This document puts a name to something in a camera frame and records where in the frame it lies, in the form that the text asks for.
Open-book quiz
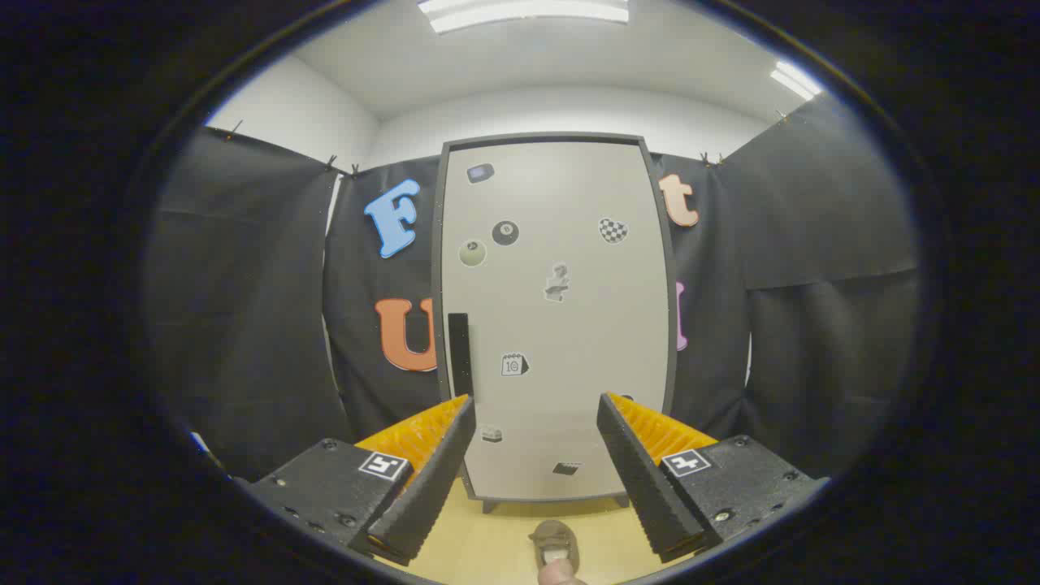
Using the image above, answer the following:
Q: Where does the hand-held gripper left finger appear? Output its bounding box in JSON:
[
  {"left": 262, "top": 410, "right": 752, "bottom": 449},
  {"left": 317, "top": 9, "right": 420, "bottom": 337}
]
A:
[{"left": 248, "top": 394, "right": 478, "bottom": 567}]

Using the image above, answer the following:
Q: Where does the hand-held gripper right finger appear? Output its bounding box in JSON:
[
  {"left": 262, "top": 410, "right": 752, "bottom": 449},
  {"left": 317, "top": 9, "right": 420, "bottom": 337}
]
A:
[{"left": 596, "top": 392, "right": 831, "bottom": 565}]

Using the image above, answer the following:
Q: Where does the brown fuzzy shoe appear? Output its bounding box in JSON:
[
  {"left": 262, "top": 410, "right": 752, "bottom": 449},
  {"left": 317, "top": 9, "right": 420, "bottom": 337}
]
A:
[{"left": 528, "top": 520, "right": 581, "bottom": 574}]

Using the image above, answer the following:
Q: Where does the black door handle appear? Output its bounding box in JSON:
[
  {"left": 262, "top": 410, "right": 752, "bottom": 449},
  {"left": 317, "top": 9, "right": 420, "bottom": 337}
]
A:
[{"left": 448, "top": 313, "right": 474, "bottom": 399}]

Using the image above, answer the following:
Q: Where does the white shoe cabinet door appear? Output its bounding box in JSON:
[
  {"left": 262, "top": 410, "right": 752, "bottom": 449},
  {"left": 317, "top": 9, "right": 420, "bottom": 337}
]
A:
[{"left": 439, "top": 142, "right": 671, "bottom": 501}]

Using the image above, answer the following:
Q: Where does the grey shoe cabinet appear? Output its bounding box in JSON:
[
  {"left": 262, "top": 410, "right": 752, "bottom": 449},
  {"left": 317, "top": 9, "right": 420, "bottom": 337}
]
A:
[{"left": 431, "top": 132, "right": 680, "bottom": 514}]

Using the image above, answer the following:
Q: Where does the black backdrop cloth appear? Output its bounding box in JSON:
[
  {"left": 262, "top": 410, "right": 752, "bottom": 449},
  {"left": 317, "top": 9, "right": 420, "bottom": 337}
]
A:
[{"left": 146, "top": 93, "right": 923, "bottom": 488}]

